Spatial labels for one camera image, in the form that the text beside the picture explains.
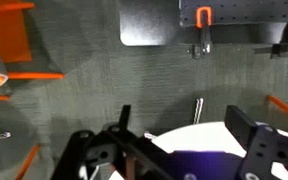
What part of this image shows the black rounded metal plate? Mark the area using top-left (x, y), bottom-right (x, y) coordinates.
top-left (118, 0), bottom-right (182, 47)

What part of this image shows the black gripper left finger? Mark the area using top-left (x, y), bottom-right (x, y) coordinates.
top-left (50, 104), bottom-right (175, 180)

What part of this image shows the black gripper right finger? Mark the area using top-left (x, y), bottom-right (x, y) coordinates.
top-left (224, 105), bottom-right (288, 180)

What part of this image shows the orange chair with grey back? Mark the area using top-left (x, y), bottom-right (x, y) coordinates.
top-left (266, 94), bottom-right (288, 125)
top-left (0, 0), bottom-right (66, 102)

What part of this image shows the round white table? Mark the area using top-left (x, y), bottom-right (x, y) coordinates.
top-left (109, 120), bottom-right (288, 180)

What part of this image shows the orange and black clamp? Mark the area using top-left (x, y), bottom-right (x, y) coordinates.
top-left (187, 5), bottom-right (214, 60)

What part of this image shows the metal table leg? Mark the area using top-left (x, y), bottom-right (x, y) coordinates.
top-left (193, 97), bottom-right (205, 125)

